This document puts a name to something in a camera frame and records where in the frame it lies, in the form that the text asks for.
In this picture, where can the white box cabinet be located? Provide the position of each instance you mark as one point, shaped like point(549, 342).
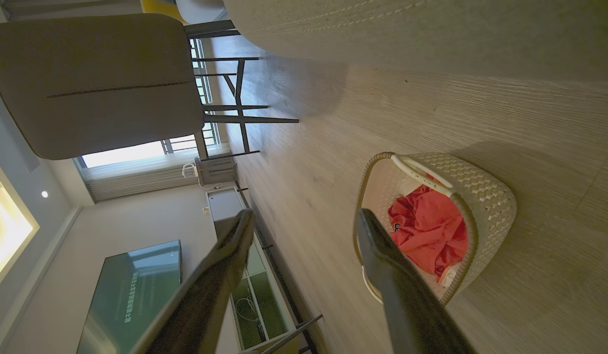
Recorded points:
point(224, 204)

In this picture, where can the cream woven plastic laundry basket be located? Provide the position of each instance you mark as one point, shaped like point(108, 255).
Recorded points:
point(486, 196)

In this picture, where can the small white device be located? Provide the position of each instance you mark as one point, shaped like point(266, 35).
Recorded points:
point(189, 170)

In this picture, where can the black metal leg table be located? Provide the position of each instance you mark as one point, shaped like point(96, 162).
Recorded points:
point(239, 98)

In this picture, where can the grey pleated curtain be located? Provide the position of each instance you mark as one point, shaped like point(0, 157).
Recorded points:
point(136, 179)

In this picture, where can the flat screen television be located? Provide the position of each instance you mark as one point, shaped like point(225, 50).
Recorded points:
point(132, 295)

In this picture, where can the small wooden slat crate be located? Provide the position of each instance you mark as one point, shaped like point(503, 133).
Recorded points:
point(216, 169)

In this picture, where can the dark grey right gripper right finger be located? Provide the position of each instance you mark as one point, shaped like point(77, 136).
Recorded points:
point(407, 305)

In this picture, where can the grey upholstered chair black legs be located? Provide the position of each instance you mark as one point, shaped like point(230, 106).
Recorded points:
point(87, 73)

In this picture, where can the beige grey fabric sofa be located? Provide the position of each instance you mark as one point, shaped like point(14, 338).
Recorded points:
point(432, 29)

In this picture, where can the red jersey garment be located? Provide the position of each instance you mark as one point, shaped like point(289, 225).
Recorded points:
point(427, 226)

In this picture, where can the yellow sofa cushion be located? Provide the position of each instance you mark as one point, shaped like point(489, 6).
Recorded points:
point(159, 6)

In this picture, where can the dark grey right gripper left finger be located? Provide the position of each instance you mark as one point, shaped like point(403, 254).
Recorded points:
point(205, 295)

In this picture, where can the glass door TV cabinet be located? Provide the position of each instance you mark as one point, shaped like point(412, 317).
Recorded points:
point(257, 300)

